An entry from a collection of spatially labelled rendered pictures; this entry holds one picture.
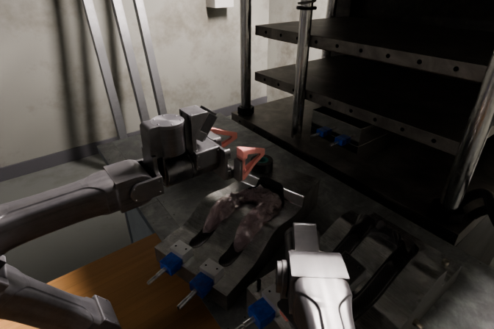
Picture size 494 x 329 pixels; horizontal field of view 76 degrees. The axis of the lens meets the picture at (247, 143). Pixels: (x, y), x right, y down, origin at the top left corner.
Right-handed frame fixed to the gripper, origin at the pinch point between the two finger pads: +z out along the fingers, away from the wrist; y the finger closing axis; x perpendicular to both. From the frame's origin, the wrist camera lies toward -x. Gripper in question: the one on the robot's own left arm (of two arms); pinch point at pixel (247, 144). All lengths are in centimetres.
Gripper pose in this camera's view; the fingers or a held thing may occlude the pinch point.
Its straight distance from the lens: 68.2
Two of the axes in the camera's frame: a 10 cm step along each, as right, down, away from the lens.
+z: 7.9, -2.7, 5.5
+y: -6.1, -3.7, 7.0
